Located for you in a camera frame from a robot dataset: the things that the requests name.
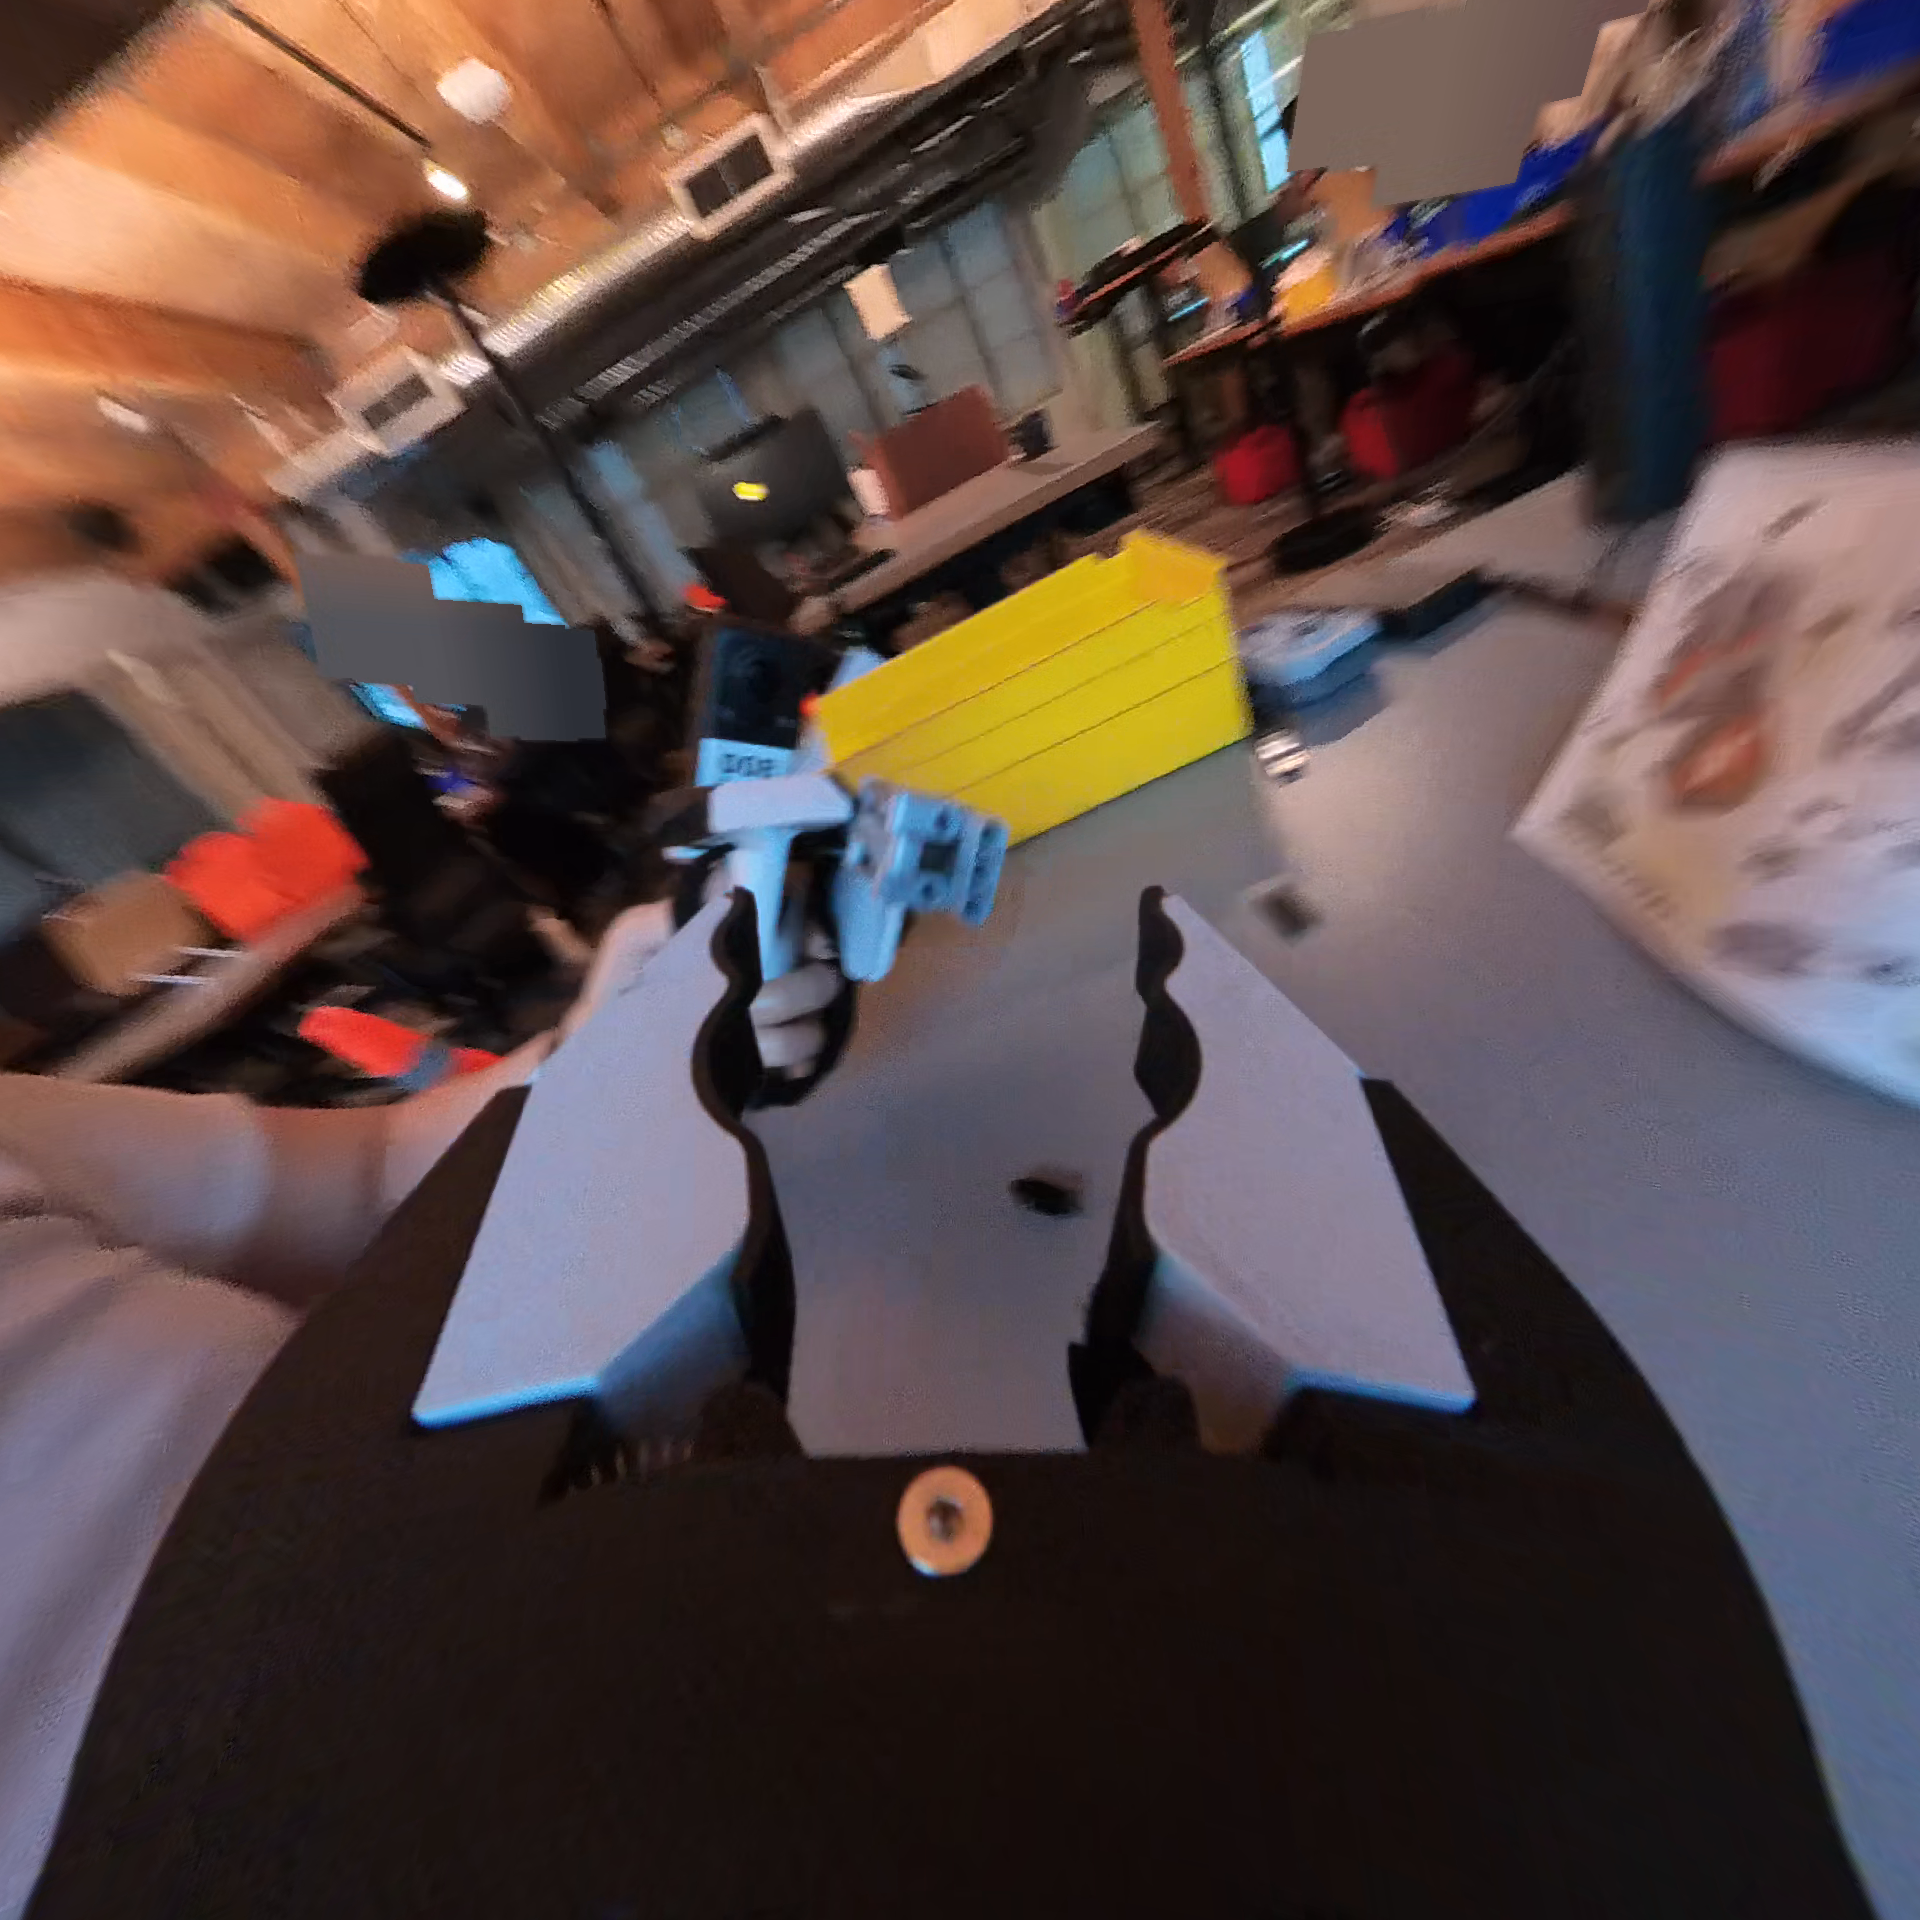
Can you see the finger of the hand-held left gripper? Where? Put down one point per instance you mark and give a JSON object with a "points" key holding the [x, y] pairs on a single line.
{"points": [[872, 931], [772, 810]]}

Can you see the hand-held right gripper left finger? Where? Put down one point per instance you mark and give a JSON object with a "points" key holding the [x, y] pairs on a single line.
{"points": [[601, 1201]]}

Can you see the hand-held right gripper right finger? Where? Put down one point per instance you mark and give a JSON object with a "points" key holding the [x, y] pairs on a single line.
{"points": [[1290, 1201]]}

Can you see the grey brick assembly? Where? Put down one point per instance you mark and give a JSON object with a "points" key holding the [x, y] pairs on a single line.
{"points": [[930, 854]]}

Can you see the small black connector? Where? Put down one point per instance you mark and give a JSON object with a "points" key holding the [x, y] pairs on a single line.
{"points": [[1047, 1197]]}

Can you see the person's left forearm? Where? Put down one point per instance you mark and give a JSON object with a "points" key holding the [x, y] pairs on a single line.
{"points": [[301, 1170]]}

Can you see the wooden-edged office desk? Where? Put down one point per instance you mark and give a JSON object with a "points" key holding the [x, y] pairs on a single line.
{"points": [[1351, 301]]}

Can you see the person's left hand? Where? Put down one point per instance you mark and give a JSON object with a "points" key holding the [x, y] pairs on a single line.
{"points": [[795, 1013]]}

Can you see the yellow plastic bin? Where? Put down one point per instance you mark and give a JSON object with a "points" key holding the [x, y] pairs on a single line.
{"points": [[1050, 704]]}

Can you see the grey battery hub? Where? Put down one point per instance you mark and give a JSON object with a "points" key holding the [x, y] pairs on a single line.
{"points": [[1305, 652]]}

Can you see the red bag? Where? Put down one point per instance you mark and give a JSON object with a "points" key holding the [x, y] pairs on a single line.
{"points": [[1256, 464], [1410, 420]]}

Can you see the black round stand base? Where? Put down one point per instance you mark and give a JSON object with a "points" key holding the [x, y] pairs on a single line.
{"points": [[1328, 542]]}

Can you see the person's white shirt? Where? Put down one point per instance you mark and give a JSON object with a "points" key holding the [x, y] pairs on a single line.
{"points": [[90, 1501]]}

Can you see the black power adapter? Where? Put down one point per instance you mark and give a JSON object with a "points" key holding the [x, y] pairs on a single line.
{"points": [[1441, 609]]}

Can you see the white instruction booklet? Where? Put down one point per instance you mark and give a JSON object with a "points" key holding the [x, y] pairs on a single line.
{"points": [[1770, 781]]}

